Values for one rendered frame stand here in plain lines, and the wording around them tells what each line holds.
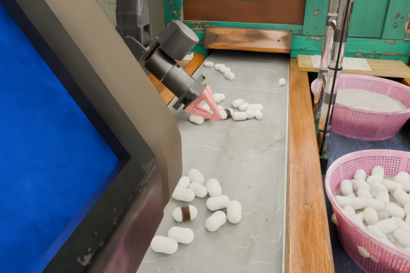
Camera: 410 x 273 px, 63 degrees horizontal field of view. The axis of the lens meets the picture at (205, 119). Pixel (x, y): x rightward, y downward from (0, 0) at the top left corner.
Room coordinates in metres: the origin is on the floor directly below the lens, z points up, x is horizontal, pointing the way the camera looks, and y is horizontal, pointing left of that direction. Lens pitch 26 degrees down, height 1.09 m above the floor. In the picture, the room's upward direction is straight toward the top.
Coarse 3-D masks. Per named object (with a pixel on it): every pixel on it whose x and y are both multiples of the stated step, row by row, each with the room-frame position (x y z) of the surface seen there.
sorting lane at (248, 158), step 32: (224, 64) 1.15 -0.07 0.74; (256, 64) 1.15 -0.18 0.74; (288, 64) 1.14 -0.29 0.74; (256, 96) 0.85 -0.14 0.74; (288, 96) 0.85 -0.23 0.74; (192, 128) 0.66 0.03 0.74; (224, 128) 0.66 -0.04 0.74; (256, 128) 0.66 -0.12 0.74; (192, 160) 0.53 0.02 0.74; (224, 160) 0.53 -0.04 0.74; (256, 160) 0.53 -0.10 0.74; (224, 192) 0.44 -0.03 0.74; (256, 192) 0.44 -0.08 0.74; (160, 224) 0.37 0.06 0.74; (192, 224) 0.37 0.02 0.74; (224, 224) 0.37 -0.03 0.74; (256, 224) 0.37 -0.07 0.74; (160, 256) 0.31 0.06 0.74; (192, 256) 0.31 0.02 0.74; (224, 256) 0.31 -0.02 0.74; (256, 256) 0.31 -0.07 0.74
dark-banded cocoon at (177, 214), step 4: (176, 208) 0.38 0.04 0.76; (180, 208) 0.38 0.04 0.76; (192, 208) 0.38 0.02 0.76; (176, 212) 0.37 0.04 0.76; (180, 212) 0.37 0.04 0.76; (192, 212) 0.37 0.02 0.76; (196, 212) 0.38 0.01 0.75; (176, 216) 0.37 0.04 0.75; (180, 216) 0.37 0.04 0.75; (192, 216) 0.37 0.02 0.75; (176, 220) 0.37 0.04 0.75; (180, 220) 0.37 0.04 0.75
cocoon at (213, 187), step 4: (208, 180) 0.44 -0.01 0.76; (212, 180) 0.44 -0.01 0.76; (216, 180) 0.44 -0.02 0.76; (208, 184) 0.44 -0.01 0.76; (212, 184) 0.43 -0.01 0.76; (216, 184) 0.43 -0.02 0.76; (208, 188) 0.43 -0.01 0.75; (212, 188) 0.42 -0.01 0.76; (216, 188) 0.42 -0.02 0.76; (220, 188) 0.43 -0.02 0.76; (208, 192) 0.43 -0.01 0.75; (212, 192) 0.42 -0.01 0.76; (216, 192) 0.42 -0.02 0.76; (220, 192) 0.42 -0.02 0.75; (212, 196) 0.42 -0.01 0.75
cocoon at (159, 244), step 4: (156, 236) 0.32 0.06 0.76; (160, 236) 0.32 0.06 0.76; (152, 240) 0.32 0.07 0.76; (156, 240) 0.32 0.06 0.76; (160, 240) 0.32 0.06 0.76; (164, 240) 0.32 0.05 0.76; (168, 240) 0.32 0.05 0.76; (172, 240) 0.32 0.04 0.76; (152, 244) 0.32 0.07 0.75; (156, 244) 0.31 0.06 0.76; (160, 244) 0.31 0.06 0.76; (164, 244) 0.31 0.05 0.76; (168, 244) 0.31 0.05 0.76; (172, 244) 0.31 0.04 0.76; (176, 244) 0.32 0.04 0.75; (152, 248) 0.31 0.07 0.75; (156, 248) 0.31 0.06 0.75; (160, 248) 0.31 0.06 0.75; (164, 248) 0.31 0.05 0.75; (168, 248) 0.31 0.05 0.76; (172, 248) 0.31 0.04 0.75; (176, 248) 0.31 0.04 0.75; (164, 252) 0.31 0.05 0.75; (168, 252) 0.31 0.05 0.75; (172, 252) 0.31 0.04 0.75
